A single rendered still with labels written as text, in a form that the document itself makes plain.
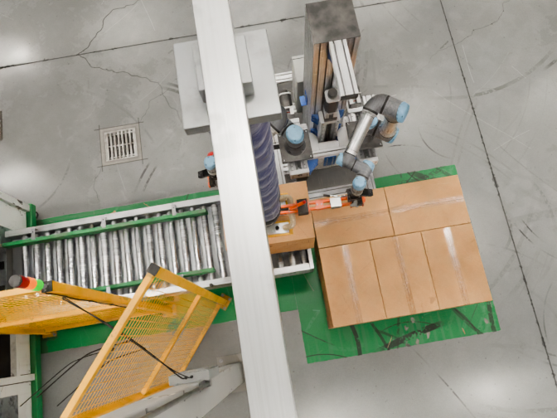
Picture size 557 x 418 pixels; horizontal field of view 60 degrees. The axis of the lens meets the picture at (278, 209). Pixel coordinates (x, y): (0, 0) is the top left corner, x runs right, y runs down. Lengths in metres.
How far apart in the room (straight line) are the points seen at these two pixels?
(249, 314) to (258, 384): 0.15
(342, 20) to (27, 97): 3.60
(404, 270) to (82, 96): 3.46
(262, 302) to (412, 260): 2.72
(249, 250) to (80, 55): 4.46
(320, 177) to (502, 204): 1.65
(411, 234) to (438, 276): 0.37
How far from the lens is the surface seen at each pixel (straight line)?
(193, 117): 1.49
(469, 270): 3.90
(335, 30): 2.65
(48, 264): 4.16
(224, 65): 1.35
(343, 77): 2.51
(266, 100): 1.48
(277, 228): 3.14
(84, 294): 2.65
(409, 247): 3.80
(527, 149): 4.98
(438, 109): 4.86
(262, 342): 1.14
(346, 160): 2.85
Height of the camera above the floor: 4.19
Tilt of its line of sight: 75 degrees down
